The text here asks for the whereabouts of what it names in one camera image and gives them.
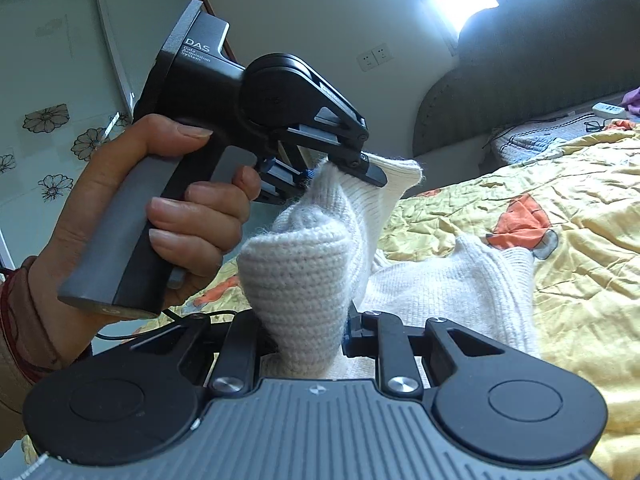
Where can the white wall socket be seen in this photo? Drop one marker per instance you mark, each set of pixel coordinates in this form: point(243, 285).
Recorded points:
point(373, 56)

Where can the yellow printed bedspread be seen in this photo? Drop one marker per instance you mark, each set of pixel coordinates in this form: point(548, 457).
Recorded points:
point(575, 260)

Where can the person's left hand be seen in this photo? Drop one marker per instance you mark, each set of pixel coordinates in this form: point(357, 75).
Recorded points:
point(100, 185)

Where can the flower print sliding wardrobe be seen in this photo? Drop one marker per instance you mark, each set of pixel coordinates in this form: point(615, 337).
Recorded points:
point(60, 60)

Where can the person's left forearm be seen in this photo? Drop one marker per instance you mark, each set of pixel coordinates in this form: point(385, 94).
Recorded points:
point(20, 340)

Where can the white remote control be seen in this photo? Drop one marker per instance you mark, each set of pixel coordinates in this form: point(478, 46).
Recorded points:
point(607, 109)

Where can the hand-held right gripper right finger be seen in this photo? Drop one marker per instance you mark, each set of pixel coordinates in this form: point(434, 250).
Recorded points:
point(348, 332)

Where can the cream knit sweater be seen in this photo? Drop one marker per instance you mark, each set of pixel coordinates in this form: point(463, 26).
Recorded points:
point(300, 270)

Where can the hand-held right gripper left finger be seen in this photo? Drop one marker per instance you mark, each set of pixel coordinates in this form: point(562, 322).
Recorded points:
point(245, 345)

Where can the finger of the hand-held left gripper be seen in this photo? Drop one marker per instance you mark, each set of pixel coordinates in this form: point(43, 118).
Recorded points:
point(282, 180)
point(367, 170)

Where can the patterned grey pillow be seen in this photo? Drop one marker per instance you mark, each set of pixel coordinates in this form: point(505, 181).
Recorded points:
point(530, 146)

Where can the dark green scalloped headboard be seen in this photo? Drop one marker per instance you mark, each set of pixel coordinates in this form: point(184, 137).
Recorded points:
point(525, 50)

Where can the purple cloth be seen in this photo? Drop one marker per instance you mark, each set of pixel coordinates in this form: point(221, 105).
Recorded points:
point(633, 102)

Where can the black eyeglasses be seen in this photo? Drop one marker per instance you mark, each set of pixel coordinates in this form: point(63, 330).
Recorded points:
point(594, 124)

